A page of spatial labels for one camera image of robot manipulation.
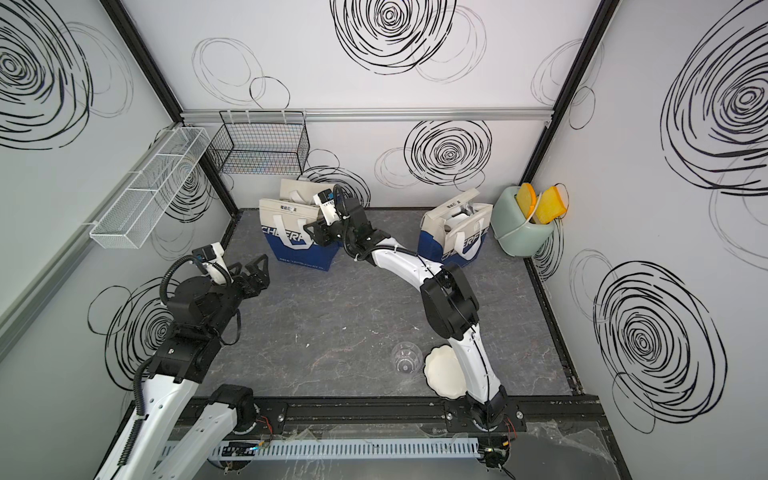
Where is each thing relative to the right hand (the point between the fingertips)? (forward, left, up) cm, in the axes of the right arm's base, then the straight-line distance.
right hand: (309, 224), depth 85 cm
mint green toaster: (+10, -64, -12) cm, 66 cm away
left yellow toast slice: (+16, -67, -4) cm, 69 cm away
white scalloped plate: (-32, -39, -25) cm, 56 cm away
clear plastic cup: (-29, -29, -23) cm, 47 cm away
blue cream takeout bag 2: (+2, +9, -2) cm, 9 cm away
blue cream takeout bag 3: (+13, +5, +1) cm, 14 cm away
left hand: (-17, +9, +6) cm, 20 cm away
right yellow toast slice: (+14, -74, -5) cm, 76 cm away
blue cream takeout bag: (-2, -41, +1) cm, 41 cm away
